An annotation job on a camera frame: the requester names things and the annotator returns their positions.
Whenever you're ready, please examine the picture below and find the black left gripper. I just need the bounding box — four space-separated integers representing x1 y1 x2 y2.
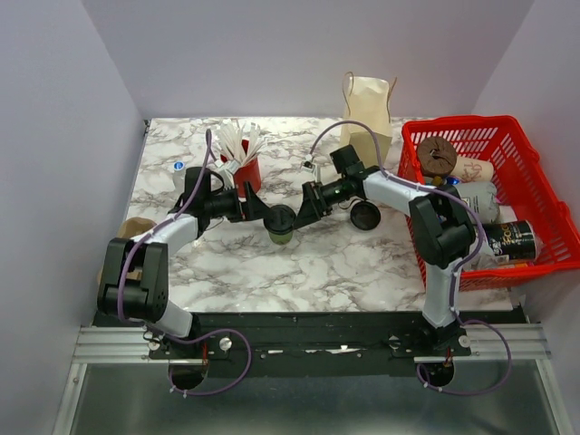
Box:
205 180 275 223

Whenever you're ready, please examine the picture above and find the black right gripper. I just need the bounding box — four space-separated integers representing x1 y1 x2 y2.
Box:
293 177 349 229

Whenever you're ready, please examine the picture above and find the black plastic cup lid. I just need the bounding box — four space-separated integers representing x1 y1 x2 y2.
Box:
263 204 296 236

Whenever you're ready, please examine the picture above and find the green paper coffee cup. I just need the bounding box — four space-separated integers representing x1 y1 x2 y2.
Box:
267 229 294 245

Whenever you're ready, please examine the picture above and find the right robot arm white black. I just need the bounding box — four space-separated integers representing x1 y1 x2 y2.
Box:
294 145 476 355

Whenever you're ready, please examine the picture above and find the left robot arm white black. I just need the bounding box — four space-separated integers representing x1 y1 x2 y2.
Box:
97 167 270 358

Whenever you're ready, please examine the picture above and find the beige paper takeout bag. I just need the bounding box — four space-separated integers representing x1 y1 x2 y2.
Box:
340 72 397 168

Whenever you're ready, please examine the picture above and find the red plastic cup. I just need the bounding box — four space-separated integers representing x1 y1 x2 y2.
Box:
219 154 262 198

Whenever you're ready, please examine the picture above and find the white wrapped straws bundle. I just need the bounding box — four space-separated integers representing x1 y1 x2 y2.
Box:
217 119 266 167

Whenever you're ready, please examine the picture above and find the clear plastic water bottle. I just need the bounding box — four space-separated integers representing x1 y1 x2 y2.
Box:
172 160 187 193

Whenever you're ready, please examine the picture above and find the brown cardboard cup carrier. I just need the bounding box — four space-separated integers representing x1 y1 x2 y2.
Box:
96 217 156 285

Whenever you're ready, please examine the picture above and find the beige printed paper cup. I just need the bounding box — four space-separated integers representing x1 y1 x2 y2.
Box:
450 156 495 182

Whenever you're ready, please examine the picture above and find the grey printed snack bag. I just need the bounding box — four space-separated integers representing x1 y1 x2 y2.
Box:
438 181 499 224

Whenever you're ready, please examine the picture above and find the red plastic basket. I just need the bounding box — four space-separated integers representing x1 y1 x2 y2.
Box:
398 115 579 292

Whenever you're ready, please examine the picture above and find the black printed can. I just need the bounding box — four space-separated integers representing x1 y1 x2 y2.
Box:
480 220 543 266

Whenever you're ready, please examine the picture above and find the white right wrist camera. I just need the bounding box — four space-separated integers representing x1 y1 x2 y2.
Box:
301 159 317 174

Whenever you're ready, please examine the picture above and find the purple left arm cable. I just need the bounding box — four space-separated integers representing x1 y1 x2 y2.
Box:
116 129 253 397

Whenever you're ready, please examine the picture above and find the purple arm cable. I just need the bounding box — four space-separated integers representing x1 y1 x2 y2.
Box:
116 129 253 397
308 120 514 396

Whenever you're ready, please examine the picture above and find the black mounting rail base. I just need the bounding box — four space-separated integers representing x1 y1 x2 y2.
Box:
150 312 471 378

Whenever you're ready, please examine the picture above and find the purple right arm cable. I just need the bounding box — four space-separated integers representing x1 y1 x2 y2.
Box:
308 120 514 396

